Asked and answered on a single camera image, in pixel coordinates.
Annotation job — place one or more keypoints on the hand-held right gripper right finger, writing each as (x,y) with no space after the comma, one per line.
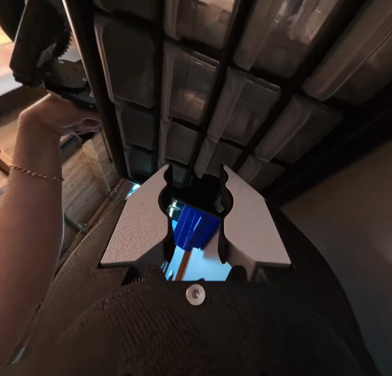
(254,232)

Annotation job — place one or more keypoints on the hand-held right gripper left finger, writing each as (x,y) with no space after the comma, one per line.
(137,229)

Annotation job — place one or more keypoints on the black drawer cabinet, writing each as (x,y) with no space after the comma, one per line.
(352,137)

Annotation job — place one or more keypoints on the person's left forearm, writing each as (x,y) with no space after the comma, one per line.
(27,244)

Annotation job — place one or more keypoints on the person's left hand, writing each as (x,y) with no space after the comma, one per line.
(46,122)

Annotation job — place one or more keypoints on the wooden plank panel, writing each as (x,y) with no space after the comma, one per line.
(88,174)

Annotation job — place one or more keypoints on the set of translucent drawers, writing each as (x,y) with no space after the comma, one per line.
(190,82)

